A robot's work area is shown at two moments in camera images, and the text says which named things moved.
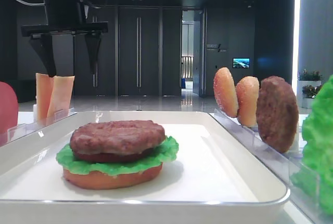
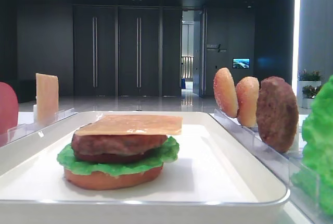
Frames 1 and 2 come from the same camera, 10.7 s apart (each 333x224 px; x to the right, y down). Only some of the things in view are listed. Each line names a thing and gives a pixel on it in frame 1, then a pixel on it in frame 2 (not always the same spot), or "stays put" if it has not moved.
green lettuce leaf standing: [314, 175] stays put
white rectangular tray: [215, 177] stays put
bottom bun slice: [89, 180] stays put
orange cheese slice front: [60, 100] to [124, 125]
